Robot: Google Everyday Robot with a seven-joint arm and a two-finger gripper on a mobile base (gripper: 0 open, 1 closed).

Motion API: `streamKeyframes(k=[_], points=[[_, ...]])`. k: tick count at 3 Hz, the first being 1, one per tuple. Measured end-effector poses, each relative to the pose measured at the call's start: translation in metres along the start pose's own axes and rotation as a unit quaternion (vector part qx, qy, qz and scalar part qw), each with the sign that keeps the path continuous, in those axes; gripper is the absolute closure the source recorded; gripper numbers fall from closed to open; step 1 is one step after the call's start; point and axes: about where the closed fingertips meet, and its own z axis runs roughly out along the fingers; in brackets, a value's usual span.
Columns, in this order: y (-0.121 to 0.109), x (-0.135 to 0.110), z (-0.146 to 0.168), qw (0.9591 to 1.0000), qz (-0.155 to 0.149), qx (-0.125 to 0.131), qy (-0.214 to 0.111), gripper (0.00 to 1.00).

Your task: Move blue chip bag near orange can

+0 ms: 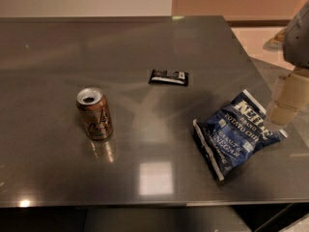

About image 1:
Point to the blue potato chip bag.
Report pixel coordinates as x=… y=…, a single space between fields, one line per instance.
x=234 y=133

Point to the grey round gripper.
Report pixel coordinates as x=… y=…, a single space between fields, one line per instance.
x=298 y=43

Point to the black snack bar wrapper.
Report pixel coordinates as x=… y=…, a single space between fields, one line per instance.
x=169 y=77

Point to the orange soda can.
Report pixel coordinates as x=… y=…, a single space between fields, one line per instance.
x=93 y=108

